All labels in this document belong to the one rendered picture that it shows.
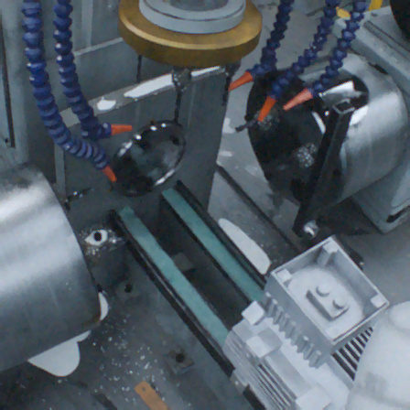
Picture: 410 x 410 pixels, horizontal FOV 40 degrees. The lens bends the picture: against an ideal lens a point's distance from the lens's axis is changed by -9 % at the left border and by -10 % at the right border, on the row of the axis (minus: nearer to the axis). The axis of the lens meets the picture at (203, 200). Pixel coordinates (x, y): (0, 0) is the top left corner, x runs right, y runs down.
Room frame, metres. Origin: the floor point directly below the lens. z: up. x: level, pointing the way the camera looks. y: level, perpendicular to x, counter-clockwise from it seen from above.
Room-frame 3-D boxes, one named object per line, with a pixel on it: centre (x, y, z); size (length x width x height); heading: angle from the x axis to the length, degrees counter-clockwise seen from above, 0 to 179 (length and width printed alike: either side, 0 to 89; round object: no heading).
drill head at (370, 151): (0.84, -0.21, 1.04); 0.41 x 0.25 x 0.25; 133
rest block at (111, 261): (0.59, 0.16, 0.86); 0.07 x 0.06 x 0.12; 133
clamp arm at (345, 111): (0.61, -0.16, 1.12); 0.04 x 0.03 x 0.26; 43
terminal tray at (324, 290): (0.40, -0.17, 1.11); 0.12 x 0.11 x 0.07; 43
